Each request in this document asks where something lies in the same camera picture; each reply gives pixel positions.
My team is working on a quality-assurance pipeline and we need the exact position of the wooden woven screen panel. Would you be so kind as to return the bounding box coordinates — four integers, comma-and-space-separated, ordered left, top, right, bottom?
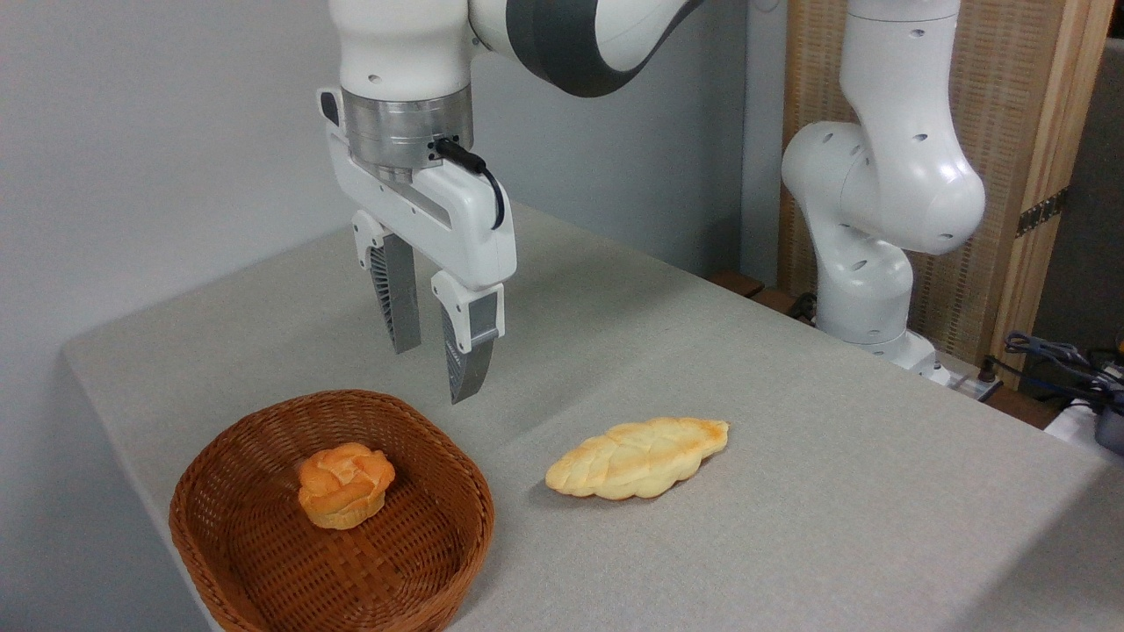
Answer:
777, 0, 1117, 391

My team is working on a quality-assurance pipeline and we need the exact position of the black metal hinge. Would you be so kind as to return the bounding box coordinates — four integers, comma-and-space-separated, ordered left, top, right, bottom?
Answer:
1016, 187, 1071, 239

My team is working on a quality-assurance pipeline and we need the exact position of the long braided pale bread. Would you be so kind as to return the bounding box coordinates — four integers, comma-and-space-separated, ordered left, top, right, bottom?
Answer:
544, 417, 731, 502

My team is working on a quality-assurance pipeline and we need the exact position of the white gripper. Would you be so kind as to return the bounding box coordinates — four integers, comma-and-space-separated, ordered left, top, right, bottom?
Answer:
317, 85, 518, 406

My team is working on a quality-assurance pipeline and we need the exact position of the brown wicker basket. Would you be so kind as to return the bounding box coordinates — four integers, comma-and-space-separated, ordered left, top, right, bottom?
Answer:
169, 389, 496, 632

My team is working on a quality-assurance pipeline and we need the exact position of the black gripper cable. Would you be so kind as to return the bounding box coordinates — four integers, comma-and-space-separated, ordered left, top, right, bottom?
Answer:
434, 137, 508, 232

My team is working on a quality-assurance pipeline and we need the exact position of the small round orange bread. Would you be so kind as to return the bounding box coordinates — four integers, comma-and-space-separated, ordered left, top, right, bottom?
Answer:
297, 442, 397, 531

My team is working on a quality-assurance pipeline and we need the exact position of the brown wooden ledge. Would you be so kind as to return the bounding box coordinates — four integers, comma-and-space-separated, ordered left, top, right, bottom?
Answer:
707, 268, 819, 327

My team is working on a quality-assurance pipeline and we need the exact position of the bundle of dark cables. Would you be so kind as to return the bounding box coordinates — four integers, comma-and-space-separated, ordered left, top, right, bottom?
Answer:
1003, 330, 1124, 413

